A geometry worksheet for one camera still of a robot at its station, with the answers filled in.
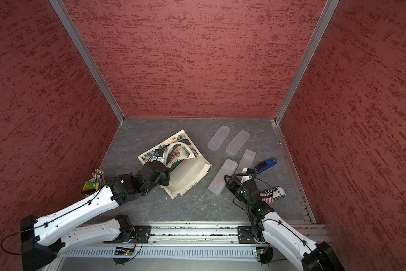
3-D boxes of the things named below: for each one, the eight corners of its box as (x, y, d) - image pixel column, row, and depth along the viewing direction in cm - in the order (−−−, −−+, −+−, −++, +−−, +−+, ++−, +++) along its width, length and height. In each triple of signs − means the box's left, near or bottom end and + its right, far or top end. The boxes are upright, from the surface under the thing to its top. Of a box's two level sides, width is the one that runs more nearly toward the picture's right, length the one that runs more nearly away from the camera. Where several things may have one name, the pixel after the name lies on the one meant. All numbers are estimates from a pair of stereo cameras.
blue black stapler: (256, 174, 96) (257, 171, 93) (252, 169, 98) (254, 166, 95) (275, 164, 101) (278, 160, 97) (272, 159, 102) (274, 156, 99)
